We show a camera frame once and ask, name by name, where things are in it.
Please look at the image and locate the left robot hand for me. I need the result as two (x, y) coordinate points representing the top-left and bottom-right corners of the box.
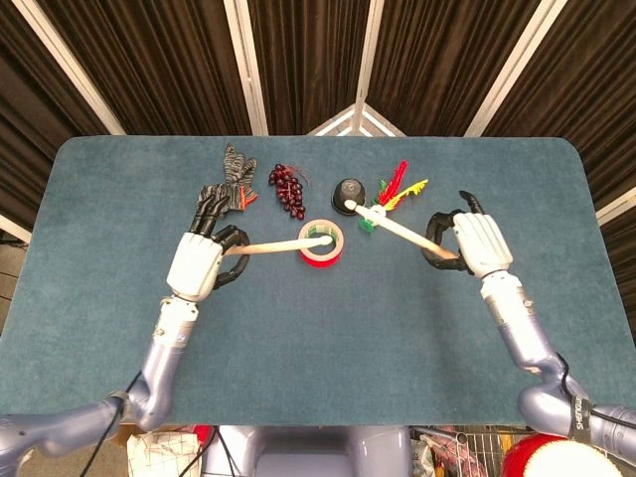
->
(166, 196), (251, 303)

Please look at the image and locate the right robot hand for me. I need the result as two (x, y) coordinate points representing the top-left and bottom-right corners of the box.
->
(420, 190), (514, 279)

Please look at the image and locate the pale wooden drumstick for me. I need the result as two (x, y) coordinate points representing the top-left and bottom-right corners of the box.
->
(344, 199), (461, 260)
(222, 235), (333, 257)

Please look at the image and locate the colourful feather shuttlecock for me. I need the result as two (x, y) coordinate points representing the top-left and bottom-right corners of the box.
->
(358, 159), (429, 235)

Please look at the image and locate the dark red grape bunch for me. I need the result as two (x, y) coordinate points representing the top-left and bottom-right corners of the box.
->
(268, 163), (312, 222)

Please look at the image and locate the red tape roll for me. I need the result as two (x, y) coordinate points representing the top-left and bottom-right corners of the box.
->
(297, 218), (346, 270)

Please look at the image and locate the blue carpet table cover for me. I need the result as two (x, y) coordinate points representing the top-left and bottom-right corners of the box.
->
(0, 134), (636, 427)

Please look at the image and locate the black faceted dice cup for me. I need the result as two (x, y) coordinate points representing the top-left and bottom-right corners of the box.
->
(331, 178), (368, 217)

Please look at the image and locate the brown pleated curtain panel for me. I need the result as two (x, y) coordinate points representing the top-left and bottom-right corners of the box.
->
(0, 0), (115, 244)
(246, 0), (372, 136)
(37, 0), (252, 136)
(367, 0), (543, 138)
(484, 0), (636, 279)

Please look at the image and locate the white triangular screen base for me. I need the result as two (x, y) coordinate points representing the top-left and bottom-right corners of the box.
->
(306, 101), (404, 138)

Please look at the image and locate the brown cardboard box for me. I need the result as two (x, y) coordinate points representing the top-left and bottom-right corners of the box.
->
(108, 423), (160, 448)

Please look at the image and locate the white checked cloth bag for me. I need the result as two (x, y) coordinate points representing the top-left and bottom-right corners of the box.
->
(126, 430), (203, 477)

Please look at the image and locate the grey robot torso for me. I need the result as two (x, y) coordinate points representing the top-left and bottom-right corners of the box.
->
(201, 424), (413, 477)

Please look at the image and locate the white screen frame post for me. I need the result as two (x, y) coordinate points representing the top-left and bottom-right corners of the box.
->
(594, 186), (636, 228)
(222, 0), (270, 136)
(354, 0), (388, 108)
(464, 0), (569, 138)
(12, 0), (126, 136)
(0, 213), (32, 244)

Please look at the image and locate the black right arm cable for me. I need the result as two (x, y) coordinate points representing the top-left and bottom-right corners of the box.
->
(556, 353), (636, 431)

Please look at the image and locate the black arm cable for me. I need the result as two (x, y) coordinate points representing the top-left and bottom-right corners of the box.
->
(556, 353), (636, 431)
(91, 370), (143, 477)

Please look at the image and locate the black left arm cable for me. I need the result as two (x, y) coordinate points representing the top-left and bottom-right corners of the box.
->
(91, 370), (143, 477)

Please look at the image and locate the metal wire basket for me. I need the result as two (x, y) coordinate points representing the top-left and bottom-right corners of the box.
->
(411, 425), (518, 477)

